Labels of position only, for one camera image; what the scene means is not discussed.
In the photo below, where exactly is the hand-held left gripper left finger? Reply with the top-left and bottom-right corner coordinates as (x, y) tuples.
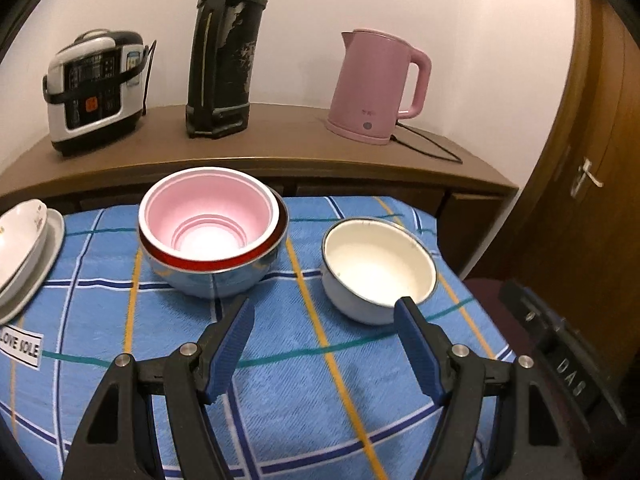
(60, 295), (257, 480)

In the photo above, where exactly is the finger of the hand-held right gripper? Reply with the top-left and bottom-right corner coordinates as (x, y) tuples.
(500, 280), (556, 331)

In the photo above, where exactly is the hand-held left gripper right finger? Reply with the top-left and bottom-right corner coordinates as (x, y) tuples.
(393, 296), (578, 480)

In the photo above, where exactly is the stainless steel bowl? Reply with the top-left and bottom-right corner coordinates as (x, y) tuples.
(141, 187), (290, 301)

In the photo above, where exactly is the white enamel bowl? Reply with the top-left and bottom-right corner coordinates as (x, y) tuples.
(320, 217), (439, 326)

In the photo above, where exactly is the pink and red plastic bowl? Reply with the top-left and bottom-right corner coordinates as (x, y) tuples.
(137, 167), (290, 275)

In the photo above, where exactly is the red flower print plate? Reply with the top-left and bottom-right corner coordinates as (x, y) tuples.
(0, 199), (49, 261)

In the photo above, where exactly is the blue checked tablecloth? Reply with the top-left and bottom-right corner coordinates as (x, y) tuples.
(0, 195), (518, 480)

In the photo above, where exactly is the brown wooden cabinet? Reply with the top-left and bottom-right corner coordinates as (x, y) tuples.
(0, 102), (520, 281)

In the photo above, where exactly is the wooden door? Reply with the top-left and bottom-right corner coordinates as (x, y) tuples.
(460, 0), (640, 351)

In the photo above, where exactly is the plain white plate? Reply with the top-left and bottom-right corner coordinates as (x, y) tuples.
(0, 208), (66, 326)

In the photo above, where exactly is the pink flower print deep plate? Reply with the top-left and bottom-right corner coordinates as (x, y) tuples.
(0, 232), (47, 293)

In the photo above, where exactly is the pink electric kettle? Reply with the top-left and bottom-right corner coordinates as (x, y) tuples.
(326, 29), (432, 146)

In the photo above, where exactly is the black thermos flask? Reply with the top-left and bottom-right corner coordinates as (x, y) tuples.
(185, 0), (273, 139)

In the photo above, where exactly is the silver black rice cooker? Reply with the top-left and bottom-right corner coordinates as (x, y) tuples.
(42, 30), (157, 157)

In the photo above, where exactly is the metal door handle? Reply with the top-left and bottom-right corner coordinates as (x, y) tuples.
(571, 158), (603, 197)

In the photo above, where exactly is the black kettle cable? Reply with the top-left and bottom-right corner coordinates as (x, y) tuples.
(392, 120), (463, 165)

